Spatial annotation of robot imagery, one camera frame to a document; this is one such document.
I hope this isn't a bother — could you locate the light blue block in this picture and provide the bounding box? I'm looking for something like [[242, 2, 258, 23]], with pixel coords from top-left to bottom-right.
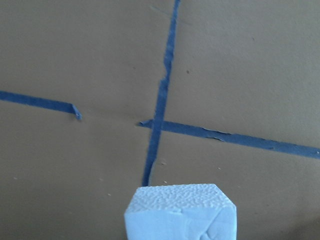
[[124, 183, 237, 240]]

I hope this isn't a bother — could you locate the brown paper table cover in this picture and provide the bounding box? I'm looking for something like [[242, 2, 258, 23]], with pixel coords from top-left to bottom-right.
[[0, 0, 320, 240]]

